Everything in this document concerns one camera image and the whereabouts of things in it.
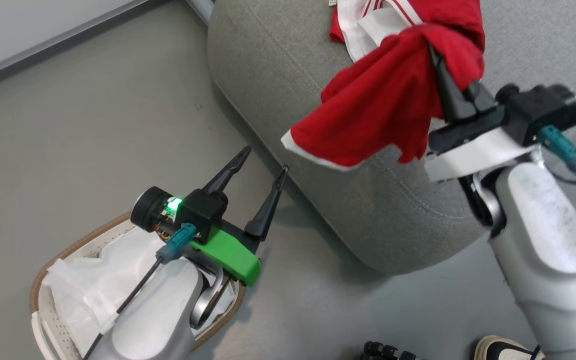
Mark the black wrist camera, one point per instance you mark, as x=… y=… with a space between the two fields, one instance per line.
x=538 y=112
x=203 y=212

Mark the white cloth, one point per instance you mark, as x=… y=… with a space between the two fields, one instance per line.
x=103 y=280

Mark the black ribbed conduit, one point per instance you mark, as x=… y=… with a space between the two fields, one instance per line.
x=385 y=351

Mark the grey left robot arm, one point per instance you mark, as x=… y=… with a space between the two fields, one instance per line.
x=158 y=310

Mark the red basketball jersey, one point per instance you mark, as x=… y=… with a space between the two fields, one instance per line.
x=383 y=100

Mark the grey fabric sofa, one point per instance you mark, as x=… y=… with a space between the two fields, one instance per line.
x=368 y=210

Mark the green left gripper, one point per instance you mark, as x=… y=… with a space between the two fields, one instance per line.
x=230 y=255

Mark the white laundry basket brown rim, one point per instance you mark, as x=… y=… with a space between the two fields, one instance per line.
x=50 y=325

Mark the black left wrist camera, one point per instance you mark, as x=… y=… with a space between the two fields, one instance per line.
x=203 y=212

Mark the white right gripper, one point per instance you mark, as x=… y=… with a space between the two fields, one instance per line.
x=478 y=147

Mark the white and black shoe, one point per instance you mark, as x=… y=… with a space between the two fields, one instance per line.
x=498 y=350

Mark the grey partition bottom rail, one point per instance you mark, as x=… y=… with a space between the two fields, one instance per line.
x=43 y=49

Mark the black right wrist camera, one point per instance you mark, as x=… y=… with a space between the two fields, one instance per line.
x=538 y=112

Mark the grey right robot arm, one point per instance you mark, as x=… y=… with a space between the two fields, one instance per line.
x=543 y=225

